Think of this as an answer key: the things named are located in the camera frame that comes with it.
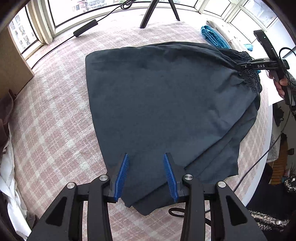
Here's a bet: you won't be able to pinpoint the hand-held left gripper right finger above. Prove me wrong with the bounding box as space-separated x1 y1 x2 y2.
163 152 268 241

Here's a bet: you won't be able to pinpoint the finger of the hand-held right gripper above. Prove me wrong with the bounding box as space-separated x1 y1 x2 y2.
235 61 256 70

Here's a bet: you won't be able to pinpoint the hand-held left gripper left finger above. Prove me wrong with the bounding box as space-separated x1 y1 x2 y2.
27 152 130 241

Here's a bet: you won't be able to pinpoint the dark grey pants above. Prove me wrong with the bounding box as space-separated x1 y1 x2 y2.
85 41 263 218

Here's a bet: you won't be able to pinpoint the person's right forearm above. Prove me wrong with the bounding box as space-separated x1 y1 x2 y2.
286 71 296 92

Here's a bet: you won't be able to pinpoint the person's right hand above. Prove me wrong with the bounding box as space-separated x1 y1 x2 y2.
273 76 289 99

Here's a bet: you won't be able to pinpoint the folded beige garment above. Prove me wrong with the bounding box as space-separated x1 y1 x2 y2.
206 20 257 61

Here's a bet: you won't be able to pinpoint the folded blue cloth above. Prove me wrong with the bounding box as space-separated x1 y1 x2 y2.
200 25 261 75

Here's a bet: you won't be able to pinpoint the person's speckled knit sweater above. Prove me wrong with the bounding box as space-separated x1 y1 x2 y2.
248 175 296 232

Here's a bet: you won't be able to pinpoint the white cloth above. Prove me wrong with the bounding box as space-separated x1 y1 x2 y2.
0 123 31 240

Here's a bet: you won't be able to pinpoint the dark brown garment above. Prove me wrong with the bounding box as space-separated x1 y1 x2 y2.
0 89 16 160

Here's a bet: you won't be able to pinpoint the black inline controller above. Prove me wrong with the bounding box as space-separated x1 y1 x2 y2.
73 19 98 37

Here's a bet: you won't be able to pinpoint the light wooden board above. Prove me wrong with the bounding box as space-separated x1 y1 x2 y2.
0 28 35 100

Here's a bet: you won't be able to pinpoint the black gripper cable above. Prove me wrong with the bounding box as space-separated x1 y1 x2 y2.
233 47 296 192

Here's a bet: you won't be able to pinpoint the black ring light cable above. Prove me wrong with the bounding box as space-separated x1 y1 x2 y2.
31 0 134 70

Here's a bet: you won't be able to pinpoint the white window frame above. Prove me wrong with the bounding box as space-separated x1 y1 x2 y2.
8 0 285 63

